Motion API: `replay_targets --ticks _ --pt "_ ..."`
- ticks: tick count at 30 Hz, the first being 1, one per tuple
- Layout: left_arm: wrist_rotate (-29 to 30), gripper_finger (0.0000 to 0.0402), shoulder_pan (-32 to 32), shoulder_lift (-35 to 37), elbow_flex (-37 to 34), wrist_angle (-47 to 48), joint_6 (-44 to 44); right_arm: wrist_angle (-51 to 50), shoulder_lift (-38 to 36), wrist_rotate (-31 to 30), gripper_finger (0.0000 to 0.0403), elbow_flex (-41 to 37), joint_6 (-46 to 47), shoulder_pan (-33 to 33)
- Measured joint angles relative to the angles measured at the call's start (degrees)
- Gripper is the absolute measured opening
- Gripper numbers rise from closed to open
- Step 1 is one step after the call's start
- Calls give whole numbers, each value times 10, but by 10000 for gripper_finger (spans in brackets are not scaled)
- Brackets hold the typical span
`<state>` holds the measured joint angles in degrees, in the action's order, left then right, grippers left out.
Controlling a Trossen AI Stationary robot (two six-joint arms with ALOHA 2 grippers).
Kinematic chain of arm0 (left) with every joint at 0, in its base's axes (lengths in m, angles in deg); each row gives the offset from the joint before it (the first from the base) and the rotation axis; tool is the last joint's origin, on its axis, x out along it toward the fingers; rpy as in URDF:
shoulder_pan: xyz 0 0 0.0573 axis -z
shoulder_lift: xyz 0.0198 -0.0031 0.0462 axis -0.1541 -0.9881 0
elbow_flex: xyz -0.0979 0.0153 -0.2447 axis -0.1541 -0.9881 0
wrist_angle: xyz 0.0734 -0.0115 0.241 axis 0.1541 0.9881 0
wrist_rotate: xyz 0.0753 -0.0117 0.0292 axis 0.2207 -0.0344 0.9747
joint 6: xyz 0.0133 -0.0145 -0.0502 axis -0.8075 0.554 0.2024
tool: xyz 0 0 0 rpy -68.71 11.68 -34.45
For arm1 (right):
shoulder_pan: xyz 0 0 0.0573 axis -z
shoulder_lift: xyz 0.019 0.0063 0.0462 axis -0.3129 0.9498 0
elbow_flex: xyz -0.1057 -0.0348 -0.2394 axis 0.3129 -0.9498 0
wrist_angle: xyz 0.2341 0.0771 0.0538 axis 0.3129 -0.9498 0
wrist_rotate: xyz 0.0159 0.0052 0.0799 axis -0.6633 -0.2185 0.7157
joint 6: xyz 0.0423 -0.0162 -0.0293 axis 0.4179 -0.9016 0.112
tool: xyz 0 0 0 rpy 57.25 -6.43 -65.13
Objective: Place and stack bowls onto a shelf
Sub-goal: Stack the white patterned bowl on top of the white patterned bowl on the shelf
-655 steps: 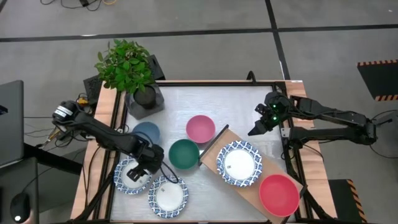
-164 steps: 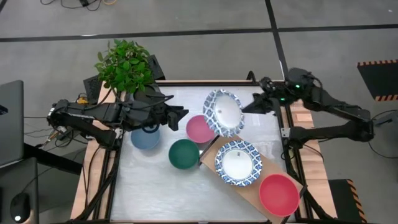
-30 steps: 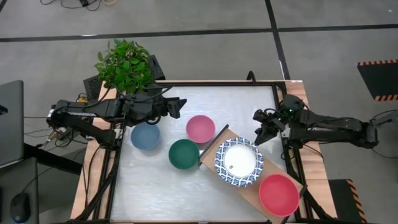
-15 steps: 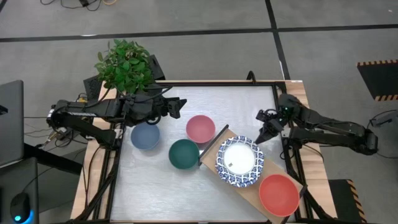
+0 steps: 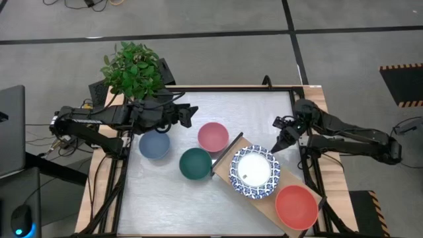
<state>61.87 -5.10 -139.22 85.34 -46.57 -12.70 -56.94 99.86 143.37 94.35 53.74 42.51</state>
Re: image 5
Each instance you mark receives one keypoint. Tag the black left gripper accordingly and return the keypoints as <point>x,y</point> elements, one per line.
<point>172,115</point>

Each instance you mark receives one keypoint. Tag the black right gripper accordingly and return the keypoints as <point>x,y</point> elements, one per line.
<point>289,127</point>

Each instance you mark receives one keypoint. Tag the blue patterned white bowl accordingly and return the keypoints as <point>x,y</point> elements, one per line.
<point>254,170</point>

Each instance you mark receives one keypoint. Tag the green plastic bowl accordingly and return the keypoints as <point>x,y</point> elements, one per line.
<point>195,163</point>

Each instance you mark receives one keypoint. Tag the red plastic bowl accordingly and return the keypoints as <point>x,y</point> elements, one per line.
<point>296,207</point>

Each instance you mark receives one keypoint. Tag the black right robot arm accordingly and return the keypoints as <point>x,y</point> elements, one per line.
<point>350,135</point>

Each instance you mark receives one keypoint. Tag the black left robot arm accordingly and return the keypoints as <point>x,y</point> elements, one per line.
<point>99,115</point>

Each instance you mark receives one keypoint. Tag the pink plastic bowl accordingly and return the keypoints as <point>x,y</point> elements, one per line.
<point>213,137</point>

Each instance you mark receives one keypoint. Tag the blue plastic bowl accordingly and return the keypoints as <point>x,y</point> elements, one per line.
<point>154,144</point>

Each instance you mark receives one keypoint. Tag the green potted plant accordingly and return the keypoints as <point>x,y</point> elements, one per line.
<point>132,71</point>

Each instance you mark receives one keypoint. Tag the yellow plug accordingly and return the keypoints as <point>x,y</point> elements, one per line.
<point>87,106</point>

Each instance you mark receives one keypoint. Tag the black hazard-striped floor mat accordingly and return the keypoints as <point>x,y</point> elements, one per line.
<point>404,84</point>
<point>365,215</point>

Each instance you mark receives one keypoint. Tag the black power adapter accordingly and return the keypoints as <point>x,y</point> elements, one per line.
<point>89,2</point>

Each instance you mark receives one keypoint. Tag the grey laptop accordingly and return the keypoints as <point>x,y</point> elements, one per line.
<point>11,132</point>

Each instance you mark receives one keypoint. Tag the dark grey side desk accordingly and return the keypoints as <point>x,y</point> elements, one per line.
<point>20,188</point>

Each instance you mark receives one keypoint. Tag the black computer mouse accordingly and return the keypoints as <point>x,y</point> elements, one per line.
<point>21,219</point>

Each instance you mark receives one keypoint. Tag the black metal table frame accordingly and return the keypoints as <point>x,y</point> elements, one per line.
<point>231,89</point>

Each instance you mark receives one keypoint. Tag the wooden shelf with black frame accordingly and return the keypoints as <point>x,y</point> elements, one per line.
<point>224,165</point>

